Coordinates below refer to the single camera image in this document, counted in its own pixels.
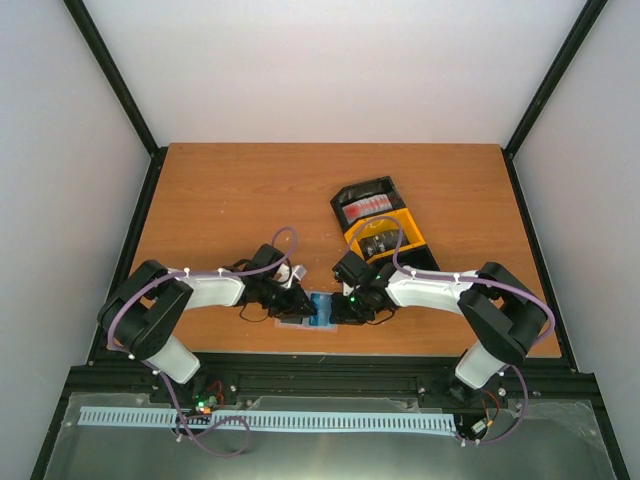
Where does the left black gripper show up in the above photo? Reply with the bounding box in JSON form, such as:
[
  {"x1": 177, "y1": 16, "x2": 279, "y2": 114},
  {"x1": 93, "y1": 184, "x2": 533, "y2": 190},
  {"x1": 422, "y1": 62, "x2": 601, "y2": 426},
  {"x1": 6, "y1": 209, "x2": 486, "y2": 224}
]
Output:
[{"x1": 258, "y1": 279, "x2": 317, "y2": 320}]

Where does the blue credit card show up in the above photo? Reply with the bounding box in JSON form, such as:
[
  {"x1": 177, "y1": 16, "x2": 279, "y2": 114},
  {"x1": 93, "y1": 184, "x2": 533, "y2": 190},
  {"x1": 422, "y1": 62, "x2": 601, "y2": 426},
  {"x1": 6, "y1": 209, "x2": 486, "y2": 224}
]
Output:
[{"x1": 307, "y1": 292, "x2": 332, "y2": 329}]

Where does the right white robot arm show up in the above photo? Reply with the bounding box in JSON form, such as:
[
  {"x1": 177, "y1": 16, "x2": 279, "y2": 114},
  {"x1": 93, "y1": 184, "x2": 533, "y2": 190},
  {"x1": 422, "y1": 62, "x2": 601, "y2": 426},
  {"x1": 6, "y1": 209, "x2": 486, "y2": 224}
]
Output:
[{"x1": 330, "y1": 252, "x2": 555, "y2": 404}]

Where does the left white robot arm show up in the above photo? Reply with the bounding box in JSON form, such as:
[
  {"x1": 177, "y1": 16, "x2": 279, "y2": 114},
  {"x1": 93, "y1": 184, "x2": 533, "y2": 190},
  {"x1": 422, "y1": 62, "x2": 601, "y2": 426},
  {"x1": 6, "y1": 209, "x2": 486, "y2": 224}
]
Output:
[{"x1": 97, "y1": 244, "x2": 317, "y2": 403}]

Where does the black card stack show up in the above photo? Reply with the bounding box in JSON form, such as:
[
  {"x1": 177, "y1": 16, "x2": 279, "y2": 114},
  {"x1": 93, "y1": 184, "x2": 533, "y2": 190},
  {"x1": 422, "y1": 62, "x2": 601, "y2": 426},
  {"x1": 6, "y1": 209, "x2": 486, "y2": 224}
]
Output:
[{"x1": 358, "y1": 229, "x2": 399, "y2": 260}]

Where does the yellow middle card bin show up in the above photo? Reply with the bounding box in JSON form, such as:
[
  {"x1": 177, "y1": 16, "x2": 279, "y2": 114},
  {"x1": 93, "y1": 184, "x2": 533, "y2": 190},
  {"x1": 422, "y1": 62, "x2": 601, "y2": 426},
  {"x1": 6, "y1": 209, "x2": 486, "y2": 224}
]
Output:
[{"x1": 344, "y1": 208, "x2": 435, "y2": 269}]

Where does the black right card bin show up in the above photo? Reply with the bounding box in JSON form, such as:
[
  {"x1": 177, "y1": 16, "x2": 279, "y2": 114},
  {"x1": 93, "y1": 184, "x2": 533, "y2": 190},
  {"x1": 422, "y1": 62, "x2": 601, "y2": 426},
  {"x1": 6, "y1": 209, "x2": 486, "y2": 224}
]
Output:
[{"x1": 398, "y1": 245, "x2": 440, "y2": 271}]

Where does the black card bin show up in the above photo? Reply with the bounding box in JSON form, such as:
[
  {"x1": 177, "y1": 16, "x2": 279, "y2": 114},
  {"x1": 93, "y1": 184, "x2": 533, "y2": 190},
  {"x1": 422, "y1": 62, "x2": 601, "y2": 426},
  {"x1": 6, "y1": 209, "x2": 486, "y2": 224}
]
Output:
[
  {"x1": 330, "y1": 176, "x2": 406, "y2": 233},
  {"x1": 398, "y1": 245, "x2": 440, "y2": 271}
]

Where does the red white card stack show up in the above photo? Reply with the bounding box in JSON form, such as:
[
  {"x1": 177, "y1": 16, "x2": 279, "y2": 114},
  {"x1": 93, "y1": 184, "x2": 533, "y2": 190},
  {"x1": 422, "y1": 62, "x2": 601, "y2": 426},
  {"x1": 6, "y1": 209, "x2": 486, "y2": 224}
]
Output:
[{"x1": 343, "y1": 194, "x2": 393, "y2": 224}]

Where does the black left card bin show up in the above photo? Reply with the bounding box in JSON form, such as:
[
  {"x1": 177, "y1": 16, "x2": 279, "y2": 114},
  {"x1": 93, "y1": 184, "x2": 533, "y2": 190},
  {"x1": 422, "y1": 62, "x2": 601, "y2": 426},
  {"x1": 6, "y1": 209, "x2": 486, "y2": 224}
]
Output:
[{"x1": 330, "y1": 176, "x2": 406, "y2": 233}]

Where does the thin black cable loop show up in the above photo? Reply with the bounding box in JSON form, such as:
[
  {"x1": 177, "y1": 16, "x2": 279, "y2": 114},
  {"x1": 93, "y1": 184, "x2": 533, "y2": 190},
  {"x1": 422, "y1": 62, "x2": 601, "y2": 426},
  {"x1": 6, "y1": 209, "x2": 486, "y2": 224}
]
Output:
[{"x1": 237, "y1": 304, "x2": 269, "y2": 324}]

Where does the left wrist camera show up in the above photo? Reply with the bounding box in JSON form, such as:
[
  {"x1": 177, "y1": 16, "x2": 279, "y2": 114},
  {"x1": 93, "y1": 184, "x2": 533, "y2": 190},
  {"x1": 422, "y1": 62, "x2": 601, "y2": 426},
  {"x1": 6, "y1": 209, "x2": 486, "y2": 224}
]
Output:
[{"x1": 277, "y1": 263, "x2": 307, "y2": 289}]

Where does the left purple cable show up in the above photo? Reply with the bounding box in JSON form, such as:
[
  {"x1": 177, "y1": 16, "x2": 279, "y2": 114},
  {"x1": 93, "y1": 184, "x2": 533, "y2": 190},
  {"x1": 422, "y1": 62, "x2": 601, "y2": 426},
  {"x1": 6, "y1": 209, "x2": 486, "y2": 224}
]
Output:
[{"x1": 107, "y1": 227, "x2": 300, "y2": 457}]

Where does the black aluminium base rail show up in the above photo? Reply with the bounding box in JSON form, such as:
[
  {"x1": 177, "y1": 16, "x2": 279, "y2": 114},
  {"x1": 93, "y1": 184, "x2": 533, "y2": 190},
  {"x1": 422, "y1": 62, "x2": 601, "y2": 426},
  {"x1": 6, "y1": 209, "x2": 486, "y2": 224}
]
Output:
[{"x1": 64, "y1": 349, "x2": 599, "y2": 416}]

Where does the light blue cable duct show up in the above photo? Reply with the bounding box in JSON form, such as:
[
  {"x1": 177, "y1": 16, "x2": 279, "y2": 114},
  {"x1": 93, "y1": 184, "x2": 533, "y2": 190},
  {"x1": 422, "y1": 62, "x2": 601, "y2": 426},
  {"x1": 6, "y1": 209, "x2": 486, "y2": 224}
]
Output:
[{"x1": 77, "y1": 406, "x2": 456, "y2": 436}]

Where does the left black frame post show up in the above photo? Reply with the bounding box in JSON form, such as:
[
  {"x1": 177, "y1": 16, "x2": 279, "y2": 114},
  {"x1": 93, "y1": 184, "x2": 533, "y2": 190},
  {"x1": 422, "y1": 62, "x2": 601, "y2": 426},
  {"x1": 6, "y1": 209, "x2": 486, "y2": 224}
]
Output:
[{"x1": 63, "y1": 0, "x2": 162, "y2": 157}]

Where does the black frame post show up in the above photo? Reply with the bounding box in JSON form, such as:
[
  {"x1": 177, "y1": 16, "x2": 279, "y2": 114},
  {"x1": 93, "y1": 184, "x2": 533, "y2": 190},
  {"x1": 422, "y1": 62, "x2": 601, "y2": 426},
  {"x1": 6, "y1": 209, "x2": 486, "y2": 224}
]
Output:
[
  {"x1": 503, "y1": 0, "x2": 610, "y2": 154},
  {"x1": 63, "y1": 0, "x2": 162, "y2": 157}
]

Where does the right black frame post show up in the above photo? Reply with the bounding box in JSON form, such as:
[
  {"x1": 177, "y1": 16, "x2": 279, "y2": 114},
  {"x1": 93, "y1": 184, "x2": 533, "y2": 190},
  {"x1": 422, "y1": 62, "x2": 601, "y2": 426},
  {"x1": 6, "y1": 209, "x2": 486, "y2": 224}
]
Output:
[{"x1": 503, "y1": 0, "x2": 610, "y2": 154}]

